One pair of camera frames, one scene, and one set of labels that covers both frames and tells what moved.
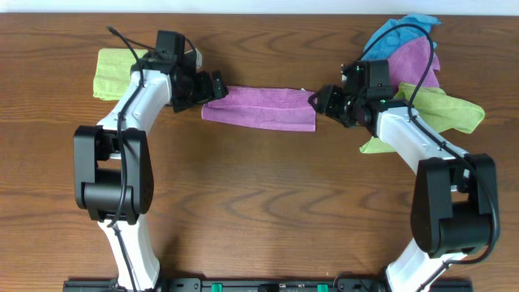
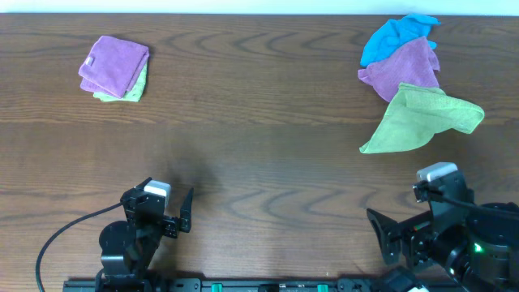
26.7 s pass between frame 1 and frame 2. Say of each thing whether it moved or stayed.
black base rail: stayed
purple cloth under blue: stayed
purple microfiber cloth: moved
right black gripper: moved
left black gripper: moved
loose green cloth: stayed
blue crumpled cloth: stayed
